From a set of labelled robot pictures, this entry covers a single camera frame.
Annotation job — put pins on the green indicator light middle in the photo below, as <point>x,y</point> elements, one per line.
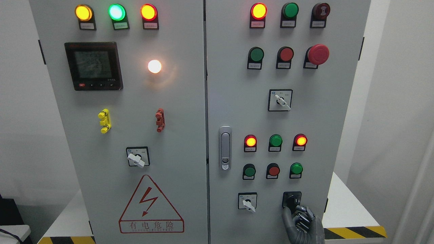
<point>275,143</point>

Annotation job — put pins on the black digital power meter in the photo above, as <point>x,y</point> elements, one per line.
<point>94,66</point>

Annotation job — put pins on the black rotary knob switch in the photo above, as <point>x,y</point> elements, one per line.
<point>291,199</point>

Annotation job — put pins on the green light lower right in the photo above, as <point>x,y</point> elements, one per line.
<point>296,170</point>

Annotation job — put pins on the dark red buzzer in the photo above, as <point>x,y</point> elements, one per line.
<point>319,15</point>

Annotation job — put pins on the green push button lower left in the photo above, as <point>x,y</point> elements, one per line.
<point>249,172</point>

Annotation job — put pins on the red high voltage warning sticker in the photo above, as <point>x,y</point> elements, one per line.
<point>150,211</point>

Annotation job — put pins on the left door selector switch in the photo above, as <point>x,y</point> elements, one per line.
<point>138,156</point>

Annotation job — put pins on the yellow terminal connector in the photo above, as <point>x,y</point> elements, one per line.
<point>105,121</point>

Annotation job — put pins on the red indicator light middle right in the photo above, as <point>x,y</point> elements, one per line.
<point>299,142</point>

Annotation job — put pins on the green indicator light top right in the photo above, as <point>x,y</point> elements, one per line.
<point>289,14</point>

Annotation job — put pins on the yellow indicator light top left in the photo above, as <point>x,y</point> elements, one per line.
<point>86,17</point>

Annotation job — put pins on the grey electrical control cabinet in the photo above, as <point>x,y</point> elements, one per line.
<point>204,84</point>

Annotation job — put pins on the red push button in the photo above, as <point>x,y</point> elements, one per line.
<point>284,58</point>
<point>272,171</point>

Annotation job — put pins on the white side table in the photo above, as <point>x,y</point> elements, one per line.
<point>16,231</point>

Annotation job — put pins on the green lit indicator light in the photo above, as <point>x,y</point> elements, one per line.
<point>118,16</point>

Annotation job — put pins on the red push button lower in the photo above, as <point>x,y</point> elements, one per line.
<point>272,171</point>

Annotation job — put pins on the green push button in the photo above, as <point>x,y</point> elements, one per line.
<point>249,172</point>
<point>255,57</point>

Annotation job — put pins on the red lit light middle left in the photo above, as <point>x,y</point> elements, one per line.
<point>250,142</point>

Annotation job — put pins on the white platform with hazard stripes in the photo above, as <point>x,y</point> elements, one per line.
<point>346,221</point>

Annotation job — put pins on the silver door latch handle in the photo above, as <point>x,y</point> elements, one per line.
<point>225,147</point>

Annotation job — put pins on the upper right selector switch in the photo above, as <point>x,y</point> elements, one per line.
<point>280,99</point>

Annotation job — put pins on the green push button upper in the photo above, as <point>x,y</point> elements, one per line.
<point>255,57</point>

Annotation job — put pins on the red terminal connector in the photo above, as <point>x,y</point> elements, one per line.
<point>160,120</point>

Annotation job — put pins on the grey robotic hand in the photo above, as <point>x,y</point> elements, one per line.
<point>302,226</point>

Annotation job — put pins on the red emergency stop mushroom button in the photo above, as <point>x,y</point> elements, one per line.
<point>315,56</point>

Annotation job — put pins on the red push button upper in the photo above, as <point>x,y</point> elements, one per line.
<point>284,58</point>

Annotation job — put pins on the white glowing lamp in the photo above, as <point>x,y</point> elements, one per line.
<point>154,66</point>

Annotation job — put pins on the lower white selector switch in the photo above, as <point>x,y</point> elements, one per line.
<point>247,201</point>

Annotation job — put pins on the red-rimmed lit indicator light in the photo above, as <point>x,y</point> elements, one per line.
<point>149,14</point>

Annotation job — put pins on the red lit light right door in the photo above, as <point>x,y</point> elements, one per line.
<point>258,16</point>

